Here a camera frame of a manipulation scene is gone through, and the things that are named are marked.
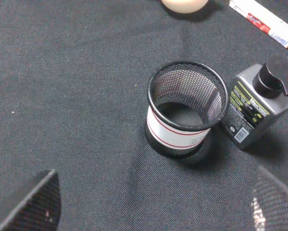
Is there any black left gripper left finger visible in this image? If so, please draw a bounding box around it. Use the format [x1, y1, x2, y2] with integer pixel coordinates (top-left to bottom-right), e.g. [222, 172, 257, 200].
[0, 169, 61, 231]

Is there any black tablecloth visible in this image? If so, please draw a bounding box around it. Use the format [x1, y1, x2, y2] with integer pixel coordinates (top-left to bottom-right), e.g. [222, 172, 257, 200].
[0, 0, 288, 231]

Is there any white toothpaste box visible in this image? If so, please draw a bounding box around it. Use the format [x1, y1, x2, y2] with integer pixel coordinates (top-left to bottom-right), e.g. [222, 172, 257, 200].
[229, 0, 288, 49]

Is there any cream ceramic teapot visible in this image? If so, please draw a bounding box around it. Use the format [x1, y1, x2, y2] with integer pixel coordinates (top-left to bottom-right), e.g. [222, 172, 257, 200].
[161, 0, 208, 13]

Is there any black mesh pen holder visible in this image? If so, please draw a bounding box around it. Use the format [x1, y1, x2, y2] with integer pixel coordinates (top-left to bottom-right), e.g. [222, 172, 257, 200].
[145, 61, 229, 159]

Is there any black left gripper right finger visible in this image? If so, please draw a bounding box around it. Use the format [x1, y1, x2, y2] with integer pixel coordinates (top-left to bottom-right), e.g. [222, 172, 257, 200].
[251, 166, 288, 231]

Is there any grey bottle with black cap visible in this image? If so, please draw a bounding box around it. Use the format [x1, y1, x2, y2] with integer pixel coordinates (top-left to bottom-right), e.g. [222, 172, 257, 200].
[221, 55, 288, 150]

